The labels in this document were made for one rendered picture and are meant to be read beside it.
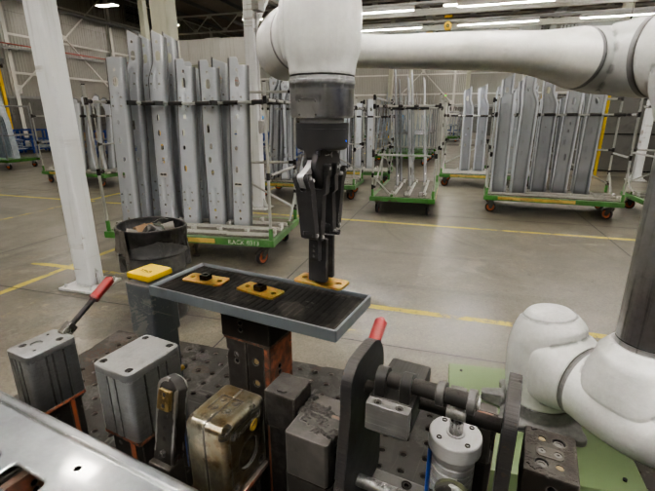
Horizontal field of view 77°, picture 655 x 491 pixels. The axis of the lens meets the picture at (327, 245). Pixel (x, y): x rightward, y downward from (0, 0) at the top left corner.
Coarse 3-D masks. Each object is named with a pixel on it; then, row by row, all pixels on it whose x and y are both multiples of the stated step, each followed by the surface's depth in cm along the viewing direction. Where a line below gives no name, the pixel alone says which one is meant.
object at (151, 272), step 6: (150, 264) 85; (138, 270) 82; (144, 270) 82; (150, 270) 82; (156, 270) 82; (162, 270) 82; (168, 270) 83; (132, 276) 81; (138, 276) 80; (144, 276) 79; (150, 276) 79; (156, 276) 80; (162, 276) 82
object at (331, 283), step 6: (300, 276) 67; (306, 276) 67; (300, 282) 65; (306, 282) 65; (312, 282) 65; (318, 282) 65; (330, 282) 65; (336, 282) 65; (342, 282) 65; (348, 282) 65; (330, 288) 63; (336, 288) 62; (342, 288) 63
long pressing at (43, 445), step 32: (0, 416) 65; (32, 416) 65; (0, 448) 59; (32, 448) 59; (64, 448) 59; (96, 448) 58; (64, 480) 54; (96, 480) 54; (128, 480) 54; (160, 480) 53
